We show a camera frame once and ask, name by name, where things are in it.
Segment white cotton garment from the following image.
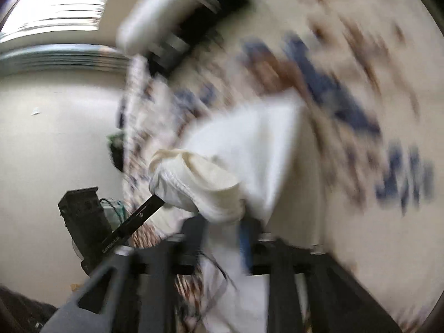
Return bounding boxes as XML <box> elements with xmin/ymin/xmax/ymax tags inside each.
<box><xmin>148</xmin><ymin>89</ymin><xmax>324</xmax><ymax>332</ymax></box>

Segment white fluffy folded garment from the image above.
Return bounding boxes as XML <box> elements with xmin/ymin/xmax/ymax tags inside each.
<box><xmin>116</xmin><ymin>0</ymin><xmax>200</xmax><ymax>56</ymax></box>

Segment window blinds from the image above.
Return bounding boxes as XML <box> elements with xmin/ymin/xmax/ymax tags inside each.
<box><xmin>1</xmin><ymin>0</ymin><xmax>108</xmax><ymax>43</ymax></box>

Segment black garment with grey stripes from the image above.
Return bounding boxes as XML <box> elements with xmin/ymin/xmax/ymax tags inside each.
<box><xmin>145</xmin><ymin>0</ymin><xmax>249</xmax><ymax>77</ymax></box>

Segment floral cream bed blanket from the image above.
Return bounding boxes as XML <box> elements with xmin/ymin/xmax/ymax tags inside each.
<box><xmin>123</xmin><ymin>0</ymin><xmax>443</xmax><ymax>332</ymax></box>

